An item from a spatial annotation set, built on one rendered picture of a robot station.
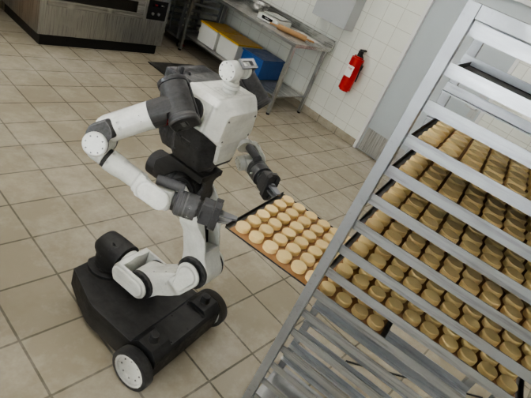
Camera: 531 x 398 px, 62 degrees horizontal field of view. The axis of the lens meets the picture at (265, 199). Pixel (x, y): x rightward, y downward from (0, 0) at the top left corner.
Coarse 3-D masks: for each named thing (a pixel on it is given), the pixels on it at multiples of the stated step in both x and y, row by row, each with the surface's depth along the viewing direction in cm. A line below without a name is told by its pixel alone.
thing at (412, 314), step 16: (352, 272) 131; (368, 288) 130; (384, 288) 131; (384, 304) 127; (400, 304) 126; (416, 320) 123; (432, 320) 126; (432, 336) 121; (448, 336) 122; (464, 352) 119; (480, 352) 123; (480, 368) 117; (496, 368) 122; (496, 384) 116; (512, 384) 115
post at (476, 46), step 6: (486, 24) 127; (474, 42) 129; (480, 42) 129; (468, 48) 131; (474, 48) 130; (480, 48) 131; (474, 54) 130; (456, 84) 135; (444, 96) 138; (450, 96) 138; (438, 102) 139; (444, 102) 138; (426, 120) 142; (408, 150) 148; (312, 312) 188; (306, 324) 192; (306, 330) 193; (288, 348) 201; (282, 366) 207
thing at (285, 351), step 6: (282, 348) 146; (288, 354) 145; (294, 354) 144; (294, 360) 145; (300, 360) 143; (300, 366) 144; (306, 366) 143; (312, 372) 142; (318, 378) 142; (324, 378) 140; (324, 384) 141; (330, 384) 140; (330, 390) 141; (336, 390) 139; (342, 396) 139
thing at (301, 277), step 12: (276, 216) 162; (252, 228) 150; (264, 240) 147; (288, 240) 152; (264, 252) 142; (300, 252) 149; (288, 264) 141; (300, 276) 138; (324, 276) 142; (336, 288) 140; (372, 312) 137; (384, 324) 134
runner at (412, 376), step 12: (324, 312) 184; (336, 324) 181; (348, 324) 180; (360, 336) 179; (372, 348) 177; (384, 360) 174; (396, 360) 174; (408, 372) 172; (420, 384) 170; (432, 396) 167; (444, 396) 167
